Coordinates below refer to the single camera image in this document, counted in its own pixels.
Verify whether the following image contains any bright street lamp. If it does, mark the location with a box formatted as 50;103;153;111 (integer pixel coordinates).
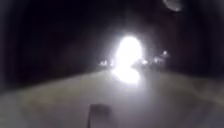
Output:
113;35;144;75

